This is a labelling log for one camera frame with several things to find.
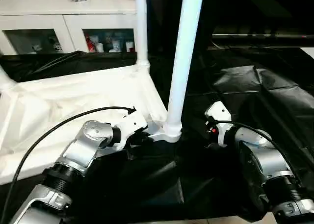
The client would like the white plastic table top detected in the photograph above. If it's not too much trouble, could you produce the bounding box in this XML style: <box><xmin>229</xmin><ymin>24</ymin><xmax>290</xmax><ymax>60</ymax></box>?
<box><xmin>0</xmin><ymin>62</ymin><xmax>183</xmax><ymax>185</ymax></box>

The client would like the white plastic table leg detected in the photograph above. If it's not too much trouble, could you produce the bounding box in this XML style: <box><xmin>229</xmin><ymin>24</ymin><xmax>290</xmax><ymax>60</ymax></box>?
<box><xmin>163</xmin><ymin>0</ymin><xmax>206</xmax><ymax>143</ymax></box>
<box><xmin>134</xmin><ymin>0</ymin><xmax>151</xmax><ymax>72</ymax></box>
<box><xmin>0</xmin><ymin>66</ymin><xmax>16</xmax><ymax>90</ymax></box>

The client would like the red bottle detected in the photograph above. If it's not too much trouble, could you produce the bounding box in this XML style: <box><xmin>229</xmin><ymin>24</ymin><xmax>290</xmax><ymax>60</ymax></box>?
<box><xmin>86</xmin><ymin>35</ymin><xmax>97</xmax><ymax>53</ymax></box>

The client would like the dark blue panel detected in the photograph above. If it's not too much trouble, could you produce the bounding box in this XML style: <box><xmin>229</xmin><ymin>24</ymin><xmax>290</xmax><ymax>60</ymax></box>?
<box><xmin>145</xmin><ymin>0</ymin><xmax>152</xmax><ymax>53</ymax></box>

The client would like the white flat board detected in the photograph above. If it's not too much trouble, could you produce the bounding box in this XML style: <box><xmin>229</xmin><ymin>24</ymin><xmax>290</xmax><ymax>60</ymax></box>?
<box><xmin>300</xmin><ymin>47</ymin><xmax>314</xmax><ymax>58</ymax></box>

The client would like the white sideboard cabinet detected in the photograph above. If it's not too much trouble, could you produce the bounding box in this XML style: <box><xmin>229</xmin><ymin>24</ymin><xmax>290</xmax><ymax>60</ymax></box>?
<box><xmin>0</xmin><ymin>0</ymin><xmax>148</xmax><ymax>55</ymax></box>

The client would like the dark metal rail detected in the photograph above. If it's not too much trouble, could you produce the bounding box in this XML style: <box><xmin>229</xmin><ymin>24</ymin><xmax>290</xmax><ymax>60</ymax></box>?
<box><xmin>212</xmin><ymin>33</ymin><xmax>314</xmax><ymax>39</ymax></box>

